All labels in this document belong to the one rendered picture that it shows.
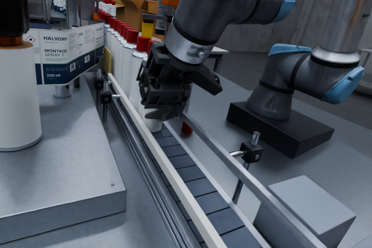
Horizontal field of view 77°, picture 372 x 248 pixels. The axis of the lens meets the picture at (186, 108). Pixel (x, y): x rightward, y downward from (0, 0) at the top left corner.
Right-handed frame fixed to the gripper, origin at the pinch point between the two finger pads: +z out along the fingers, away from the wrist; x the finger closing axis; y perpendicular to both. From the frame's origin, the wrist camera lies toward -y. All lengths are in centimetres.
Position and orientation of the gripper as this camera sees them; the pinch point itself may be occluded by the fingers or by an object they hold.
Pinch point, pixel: (161, 115)
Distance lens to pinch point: 54.4
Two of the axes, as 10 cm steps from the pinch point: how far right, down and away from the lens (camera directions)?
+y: -8.8, 0.6, -4.8
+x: 3.1, 8.2, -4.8
